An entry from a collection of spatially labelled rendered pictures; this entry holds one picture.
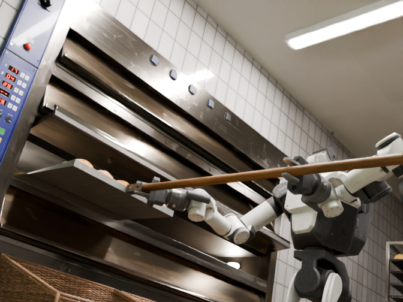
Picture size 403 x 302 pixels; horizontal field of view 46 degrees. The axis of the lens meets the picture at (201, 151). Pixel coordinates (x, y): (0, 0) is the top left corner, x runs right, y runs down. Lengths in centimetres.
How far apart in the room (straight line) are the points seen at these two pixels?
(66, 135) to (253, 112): 152
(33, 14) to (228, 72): 136
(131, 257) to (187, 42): 129
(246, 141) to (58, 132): 141
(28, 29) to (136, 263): 115
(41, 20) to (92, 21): 30
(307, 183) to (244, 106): 169
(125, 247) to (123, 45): 100
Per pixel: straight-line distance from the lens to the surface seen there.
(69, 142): 210
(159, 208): 204
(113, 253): 223
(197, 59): 286
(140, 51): 254
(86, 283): 210
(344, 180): 160
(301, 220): 189
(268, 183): 324
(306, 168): 142
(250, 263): 326
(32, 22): 217
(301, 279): 185
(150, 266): 238
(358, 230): 197
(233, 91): 307
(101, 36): 240
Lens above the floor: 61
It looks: 24 degrees up
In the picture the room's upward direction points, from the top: 12 degrees clockwise
